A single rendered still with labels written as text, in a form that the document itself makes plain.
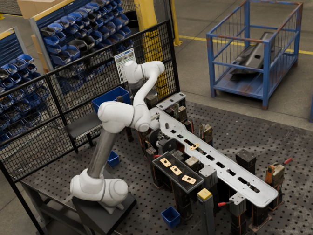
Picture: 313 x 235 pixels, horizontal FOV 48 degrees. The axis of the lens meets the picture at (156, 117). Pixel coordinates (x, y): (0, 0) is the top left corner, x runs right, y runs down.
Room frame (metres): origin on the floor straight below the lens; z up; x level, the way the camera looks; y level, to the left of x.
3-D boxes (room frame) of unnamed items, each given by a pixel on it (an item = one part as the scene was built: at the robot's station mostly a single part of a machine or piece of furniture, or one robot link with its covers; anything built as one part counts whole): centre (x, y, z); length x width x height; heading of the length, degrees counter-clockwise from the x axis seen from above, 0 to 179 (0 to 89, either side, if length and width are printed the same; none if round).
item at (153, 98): (2.67, 0.01, 0.88); 0.08 x 0.08 x 0.36; 30
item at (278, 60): (4.17, -1.50, 0.47); 1.20 x 0.80 x 0.95; 138
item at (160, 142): (1.95, -0.01, 0.94); 0.18 x 0.13 x 0.49; 30
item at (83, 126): (2.65, 0.38, 1.02); 0.90 x 0.22 x 0.03; 120
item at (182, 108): (2.42, -0.22, 0.87); 0.12 x 0.09 x 0.35; 120
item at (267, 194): (1.95, -0.26, 1.00); 1.38 x 0.22 x 0.02; 30
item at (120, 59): (2.90, 0.18, 1.30); 0.23 x 0.02 x 0.31; 120
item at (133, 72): (2.30, 0.10, 1.55); 0.13 x 0.11 x 0.16; 92
